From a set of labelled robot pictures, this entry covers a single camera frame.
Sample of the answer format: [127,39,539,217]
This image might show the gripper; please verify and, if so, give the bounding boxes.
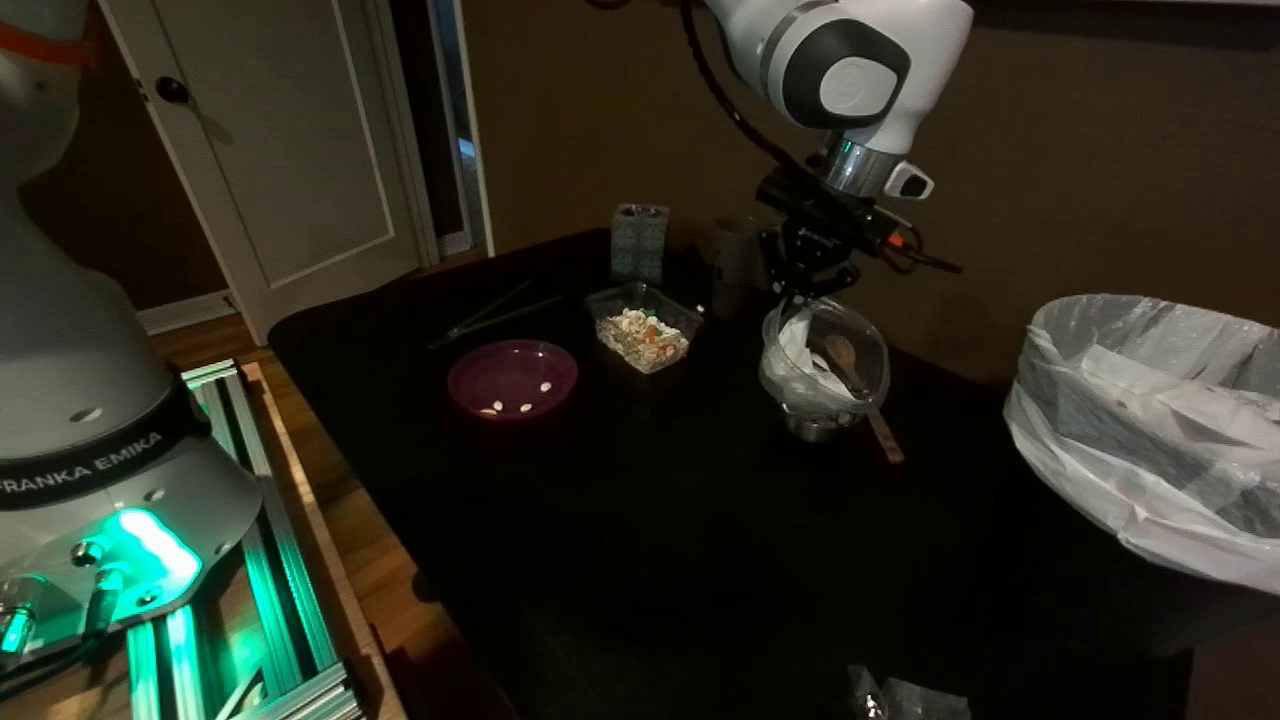
[764,218,863,301]

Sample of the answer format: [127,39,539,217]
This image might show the clear plastic bowl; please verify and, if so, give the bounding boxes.
[758,297,892,418]

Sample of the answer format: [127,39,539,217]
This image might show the small silver bowl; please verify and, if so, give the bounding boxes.
[782,405,853,444]

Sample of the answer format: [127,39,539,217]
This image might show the purple lid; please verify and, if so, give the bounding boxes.
[447,339,580,422]

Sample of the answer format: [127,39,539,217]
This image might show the clear drinking glass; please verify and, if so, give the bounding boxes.
[711,217,763,320]

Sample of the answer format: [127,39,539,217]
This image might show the clear food container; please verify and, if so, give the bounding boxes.
[586,282,705,376]

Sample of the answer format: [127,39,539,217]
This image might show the wooden spoon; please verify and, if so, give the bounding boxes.
[823,333,907,466]

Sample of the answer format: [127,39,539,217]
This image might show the black tablecloth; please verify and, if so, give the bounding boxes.
[267,227,1280,720]

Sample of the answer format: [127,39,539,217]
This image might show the black tongs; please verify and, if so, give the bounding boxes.
[429,279,567,350]

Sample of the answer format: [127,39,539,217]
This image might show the trash bin with white bag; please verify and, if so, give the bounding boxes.
[1003,293,1280,598]

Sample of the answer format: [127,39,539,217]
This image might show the clear plastic bag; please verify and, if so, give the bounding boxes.
[846,664,973,720]

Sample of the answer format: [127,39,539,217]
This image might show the white door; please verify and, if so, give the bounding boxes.
[98,0,443,347]

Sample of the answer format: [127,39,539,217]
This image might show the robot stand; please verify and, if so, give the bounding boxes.
[0,360,406,720]

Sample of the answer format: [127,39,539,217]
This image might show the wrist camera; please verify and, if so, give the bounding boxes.
[755,168,919,257]

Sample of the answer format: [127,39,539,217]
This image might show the white door frame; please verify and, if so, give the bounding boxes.
[428,0,497,259]

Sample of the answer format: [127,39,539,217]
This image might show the black cable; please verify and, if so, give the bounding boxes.
[0,566,128,701]

